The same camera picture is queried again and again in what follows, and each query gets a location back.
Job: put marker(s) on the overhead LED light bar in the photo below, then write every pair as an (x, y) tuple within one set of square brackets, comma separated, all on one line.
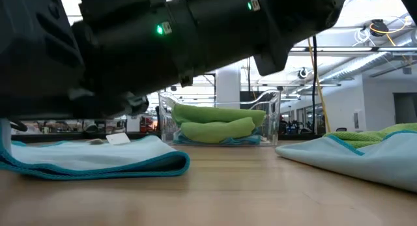
[(358, 49)]

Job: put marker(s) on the white square column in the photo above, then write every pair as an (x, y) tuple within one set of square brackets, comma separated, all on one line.
[(228, 86)]

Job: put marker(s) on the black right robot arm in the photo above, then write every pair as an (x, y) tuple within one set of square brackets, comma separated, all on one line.
[(228, 34)]

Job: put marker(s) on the black background frame stand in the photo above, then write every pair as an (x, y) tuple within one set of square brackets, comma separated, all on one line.
[(213, 84)]

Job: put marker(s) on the light blue microfiber towel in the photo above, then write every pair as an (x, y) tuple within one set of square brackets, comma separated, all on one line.
[(97, 157), (374, 161), (228, 141)]

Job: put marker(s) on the dark wall window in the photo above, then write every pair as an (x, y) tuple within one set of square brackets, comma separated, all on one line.
[(405, 105)]

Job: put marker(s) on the white paper towel tag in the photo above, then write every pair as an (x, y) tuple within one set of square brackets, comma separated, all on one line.
[(118, 138)]

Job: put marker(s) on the clear plastic bin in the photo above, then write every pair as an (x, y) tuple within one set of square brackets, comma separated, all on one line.
[(273, 121)]

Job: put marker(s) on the green microfiber towel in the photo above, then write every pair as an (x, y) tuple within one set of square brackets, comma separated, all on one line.
[(221, 113), (365, 136), (215, 130)]

